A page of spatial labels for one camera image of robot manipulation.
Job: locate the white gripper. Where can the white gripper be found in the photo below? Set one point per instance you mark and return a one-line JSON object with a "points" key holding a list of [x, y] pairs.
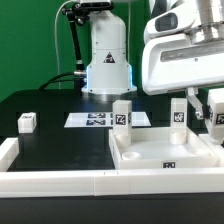
{"points": [[173, 63]]}

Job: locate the white square tabletop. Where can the white square tabletop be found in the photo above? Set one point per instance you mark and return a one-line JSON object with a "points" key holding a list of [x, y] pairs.
{"points": [[151, 149]]}

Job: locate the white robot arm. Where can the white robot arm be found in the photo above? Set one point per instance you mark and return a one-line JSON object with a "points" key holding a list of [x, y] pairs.
{"points": [[114, 43]]}

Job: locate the white marker sheet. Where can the white marker sheet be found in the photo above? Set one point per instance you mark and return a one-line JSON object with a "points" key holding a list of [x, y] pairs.
{"points": [[102, 119]]}

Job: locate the white left fence wall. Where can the white left fence wall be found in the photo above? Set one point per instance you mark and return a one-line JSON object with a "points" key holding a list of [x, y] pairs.
{"points": [[9, 150]]}

